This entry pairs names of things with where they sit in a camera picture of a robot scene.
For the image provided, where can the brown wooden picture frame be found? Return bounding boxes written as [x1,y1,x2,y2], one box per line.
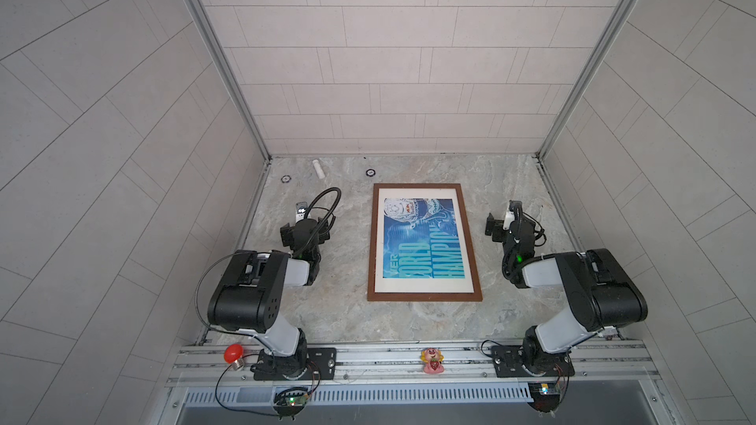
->
[366,182,484,303]

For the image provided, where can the cream white mat board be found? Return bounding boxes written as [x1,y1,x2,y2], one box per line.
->
[374,187,476,294]

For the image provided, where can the blue poster photo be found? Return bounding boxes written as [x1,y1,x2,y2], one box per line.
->
[382,198,466,279]

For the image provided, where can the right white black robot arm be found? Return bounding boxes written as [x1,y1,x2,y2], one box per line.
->
[484,204,648,377]

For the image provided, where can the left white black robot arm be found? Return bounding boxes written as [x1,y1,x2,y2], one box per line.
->
[207,218,332,380]

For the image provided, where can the white cylinder tube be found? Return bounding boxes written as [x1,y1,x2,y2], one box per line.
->
[312,159,326,179]

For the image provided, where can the red emergency stop button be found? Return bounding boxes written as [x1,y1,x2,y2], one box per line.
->
[224,344,245,371]

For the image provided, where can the pink toy figure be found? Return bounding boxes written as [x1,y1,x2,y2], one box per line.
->
[421,347,445,375]

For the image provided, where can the right green circuit board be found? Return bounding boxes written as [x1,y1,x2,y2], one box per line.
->
[528,383,563,413]

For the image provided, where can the green circuit board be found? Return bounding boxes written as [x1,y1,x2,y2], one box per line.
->
[528,383,563,413]
[273,387,311,417]

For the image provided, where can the left green circuit board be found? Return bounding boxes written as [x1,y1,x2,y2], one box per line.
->
[273,387,311,417]

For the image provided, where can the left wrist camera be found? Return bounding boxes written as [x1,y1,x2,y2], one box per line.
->
[295,202,310,220]

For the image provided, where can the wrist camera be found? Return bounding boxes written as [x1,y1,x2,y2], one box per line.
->
[295,202,310,220]
[503,200,524,231]

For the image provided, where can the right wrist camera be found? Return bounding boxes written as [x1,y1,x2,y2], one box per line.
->
[503,200,524,231]

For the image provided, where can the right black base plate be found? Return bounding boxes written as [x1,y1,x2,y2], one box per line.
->
[490,346,575,380]

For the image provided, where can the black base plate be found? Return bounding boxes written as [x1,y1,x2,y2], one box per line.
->
[490,346,575,380]
[250,347,337,381]

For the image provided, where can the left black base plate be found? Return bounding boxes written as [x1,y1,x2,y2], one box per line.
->
[250,347,337,381]

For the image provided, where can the aluminium front rail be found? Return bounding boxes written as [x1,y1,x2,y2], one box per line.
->
[165,338,661,388]

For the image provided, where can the white vented cable duct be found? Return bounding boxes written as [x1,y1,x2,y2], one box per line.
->
[184,383,534,407]

